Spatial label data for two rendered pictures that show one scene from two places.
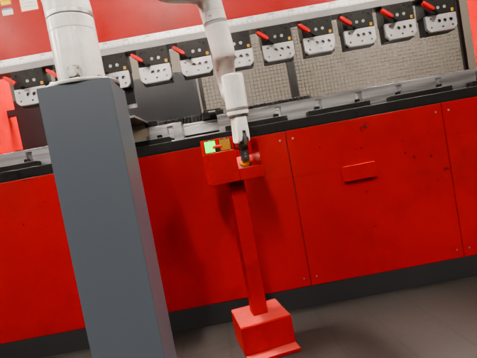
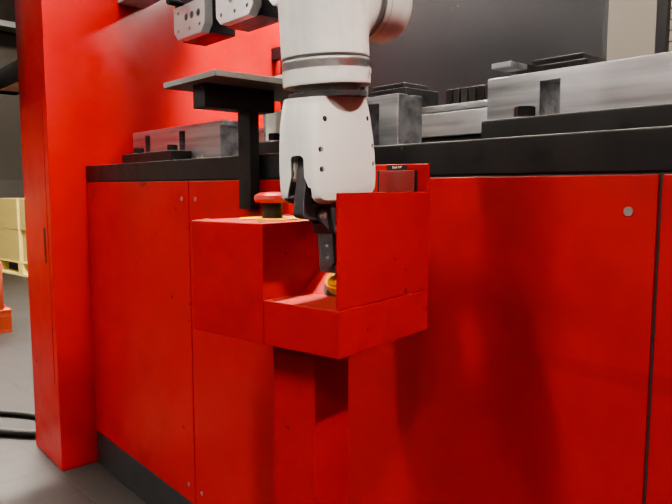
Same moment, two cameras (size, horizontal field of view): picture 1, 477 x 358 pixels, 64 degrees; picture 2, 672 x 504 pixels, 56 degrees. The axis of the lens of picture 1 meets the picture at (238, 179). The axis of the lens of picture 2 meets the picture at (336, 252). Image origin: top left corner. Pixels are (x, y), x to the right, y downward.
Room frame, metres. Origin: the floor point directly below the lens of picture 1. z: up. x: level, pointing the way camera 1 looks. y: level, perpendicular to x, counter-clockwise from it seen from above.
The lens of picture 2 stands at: (1.09, -0.52, 0.81)
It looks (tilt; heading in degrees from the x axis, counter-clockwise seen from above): 6 degrees down; 50
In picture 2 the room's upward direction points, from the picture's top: straight up
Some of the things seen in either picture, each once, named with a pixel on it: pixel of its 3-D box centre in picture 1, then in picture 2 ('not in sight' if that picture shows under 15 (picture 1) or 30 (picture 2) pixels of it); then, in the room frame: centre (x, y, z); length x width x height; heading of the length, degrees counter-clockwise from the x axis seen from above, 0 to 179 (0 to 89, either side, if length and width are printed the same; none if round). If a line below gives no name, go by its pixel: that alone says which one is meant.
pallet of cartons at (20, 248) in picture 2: not in sight; (60, 235); (3.01, 5.83, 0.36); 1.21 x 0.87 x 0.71; 95
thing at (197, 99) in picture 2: not in sight; (235, 149); (1.70, 0.47, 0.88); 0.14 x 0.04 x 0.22; 1
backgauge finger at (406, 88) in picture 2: not in sight; (377, 95); (2.05, 0.47, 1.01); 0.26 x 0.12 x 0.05; 1
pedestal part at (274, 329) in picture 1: (263, 329); not in sight; (1.48, 0.01, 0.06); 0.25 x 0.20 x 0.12; 12
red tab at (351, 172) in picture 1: (359, 171); not in sight; (1.74, -0.55, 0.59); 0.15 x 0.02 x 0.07; 91
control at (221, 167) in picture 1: (231, 158); (310, 247); (1.51, 0.01, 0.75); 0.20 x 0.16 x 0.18; 102
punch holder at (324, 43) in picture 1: (316, 38); not in sight; (1.89, -0.50, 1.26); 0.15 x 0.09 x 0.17; 91
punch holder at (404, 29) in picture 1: (395, 23); not in sight; (1.90, -0.90, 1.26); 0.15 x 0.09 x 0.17; 91
